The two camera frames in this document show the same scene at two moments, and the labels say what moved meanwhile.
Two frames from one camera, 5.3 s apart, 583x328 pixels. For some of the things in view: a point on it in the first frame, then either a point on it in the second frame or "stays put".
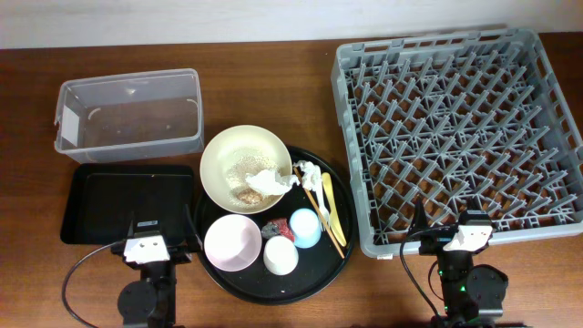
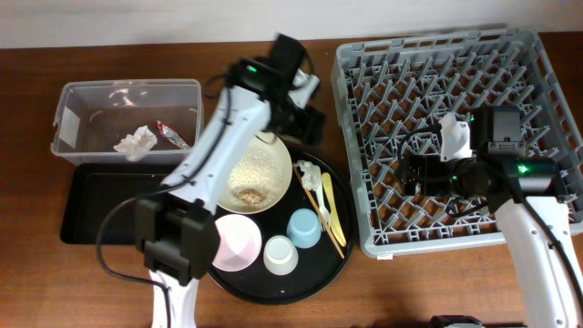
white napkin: [268, 182] -> [136, 147]
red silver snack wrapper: [278, 227] -> [172, 135]
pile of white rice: [247, 160] stays put
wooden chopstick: [319, 212] stays put
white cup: [281, 255] stays put
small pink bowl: [232, 242] stays put
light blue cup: [305, 226] stays put
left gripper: [181, 254] -> [303, 120]
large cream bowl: [230, 156] stays put
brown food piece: [249, 196] stays put
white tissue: [311, 175] stays put
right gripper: [436, 241] -> [428, 164]
